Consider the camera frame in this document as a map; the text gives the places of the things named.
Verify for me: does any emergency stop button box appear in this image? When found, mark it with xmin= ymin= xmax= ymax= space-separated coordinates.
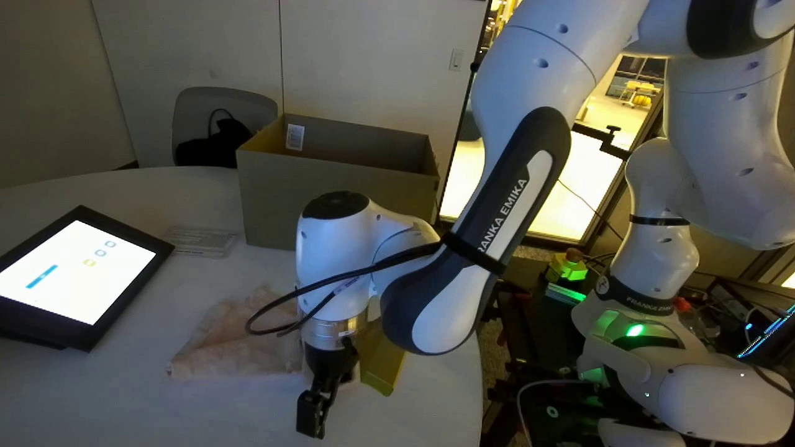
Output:
xmin=545 ymin=254 xmax=590 ymax=289

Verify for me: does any blue edged screen device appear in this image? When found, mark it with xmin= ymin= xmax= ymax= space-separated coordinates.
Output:
xmin=732 ymin=299 xmax=795 ymax=366

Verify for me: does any beige cloth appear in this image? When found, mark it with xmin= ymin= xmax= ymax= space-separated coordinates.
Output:
xmin=165 ymin=284 xmax=333 ymax=384

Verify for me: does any black bag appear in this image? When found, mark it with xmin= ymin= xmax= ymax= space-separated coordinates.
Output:
xmin=172 ymin=114 xmax=256 ymax=171

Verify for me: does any brown cardboard box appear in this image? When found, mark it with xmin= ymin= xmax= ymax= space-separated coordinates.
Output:
xmin=234 ymin=111 xmax=442 ymax=254

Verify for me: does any black camera boom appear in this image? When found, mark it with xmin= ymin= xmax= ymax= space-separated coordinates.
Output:
xmin=569 ymin=122 xmax=635 ymax=165

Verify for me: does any grey chair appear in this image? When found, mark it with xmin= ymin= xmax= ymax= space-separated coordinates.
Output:
xmin=168 ymin=85 xmax=280 ymax=171

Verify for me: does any black tablet lit screen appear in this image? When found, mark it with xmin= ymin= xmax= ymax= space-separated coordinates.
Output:
xmin=0 ymin=204 xmax=175 ymax=355

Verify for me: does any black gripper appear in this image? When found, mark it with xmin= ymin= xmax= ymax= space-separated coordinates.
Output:
xmin=293 ymin=335 xmax=362 ymax=443

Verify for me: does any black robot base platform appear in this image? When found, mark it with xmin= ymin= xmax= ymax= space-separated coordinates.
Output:
xmin=473 ymin=245 xmax=795 ymax=447

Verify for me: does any clear plastic container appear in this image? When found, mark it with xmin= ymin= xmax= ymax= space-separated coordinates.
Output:
xmin=168 ymin=222 xmax=244 ymax=258

